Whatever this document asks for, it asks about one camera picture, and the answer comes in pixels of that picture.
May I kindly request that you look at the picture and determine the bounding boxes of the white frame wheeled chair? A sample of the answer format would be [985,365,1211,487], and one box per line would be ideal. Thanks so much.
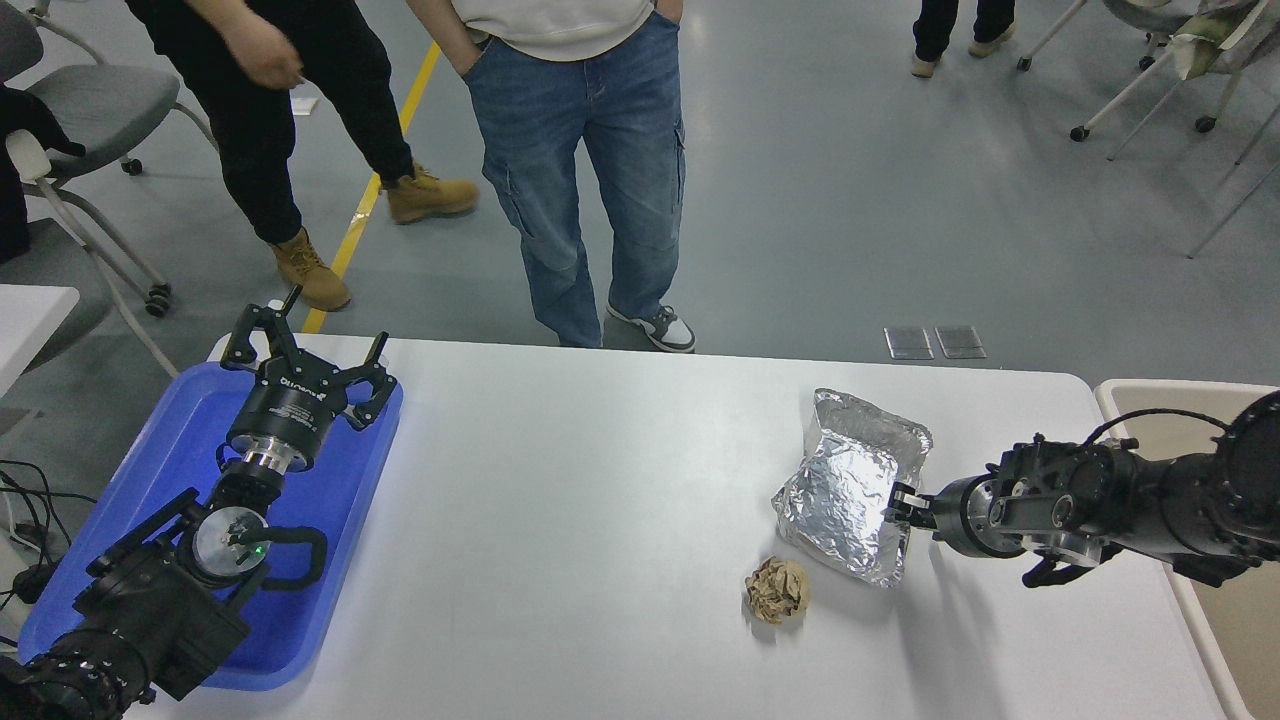
[0,128,187,379]
[1069,0,1280,259]

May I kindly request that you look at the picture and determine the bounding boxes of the person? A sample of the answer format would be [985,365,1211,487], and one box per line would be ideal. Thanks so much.
[910,0,1017,79]
[125,0,479,312]
[405,0,696,353]

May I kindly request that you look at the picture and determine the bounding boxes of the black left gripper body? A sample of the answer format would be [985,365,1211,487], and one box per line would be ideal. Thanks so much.
[226,352,351,469]

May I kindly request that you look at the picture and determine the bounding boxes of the crumpled tan paper ball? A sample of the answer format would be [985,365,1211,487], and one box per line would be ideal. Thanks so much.
[745,557,812,626]

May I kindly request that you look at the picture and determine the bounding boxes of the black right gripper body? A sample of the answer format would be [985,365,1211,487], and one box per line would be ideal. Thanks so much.
[930,475,993,559]

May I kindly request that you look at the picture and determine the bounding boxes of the black floor cables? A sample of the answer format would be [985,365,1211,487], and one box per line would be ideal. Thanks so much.
[0,458,101,613]

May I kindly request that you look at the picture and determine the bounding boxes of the large pale bin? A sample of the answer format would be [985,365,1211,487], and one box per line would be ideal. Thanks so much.
[1095,378,1280,720]

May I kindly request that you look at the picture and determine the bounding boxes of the person's hand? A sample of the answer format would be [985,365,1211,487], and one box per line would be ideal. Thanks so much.
[225,15,306,91]

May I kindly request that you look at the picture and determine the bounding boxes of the small white side table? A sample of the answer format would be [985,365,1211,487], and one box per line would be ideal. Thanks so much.
[0,285,81,451]

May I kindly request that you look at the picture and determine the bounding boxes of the black fabric bundle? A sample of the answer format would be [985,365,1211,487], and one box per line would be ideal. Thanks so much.
[0,85,87,266]

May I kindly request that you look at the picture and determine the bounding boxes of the blue plastic tray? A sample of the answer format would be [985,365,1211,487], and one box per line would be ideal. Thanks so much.
[18,360,405,693]

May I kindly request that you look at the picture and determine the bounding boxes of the silver foil plate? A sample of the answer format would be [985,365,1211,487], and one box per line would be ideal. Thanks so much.
[771,389,934,588]

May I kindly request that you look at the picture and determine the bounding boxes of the grey wheeled chair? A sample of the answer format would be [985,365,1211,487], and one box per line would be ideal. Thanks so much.
[0,0,217,177]
[1017,0,1206,73]

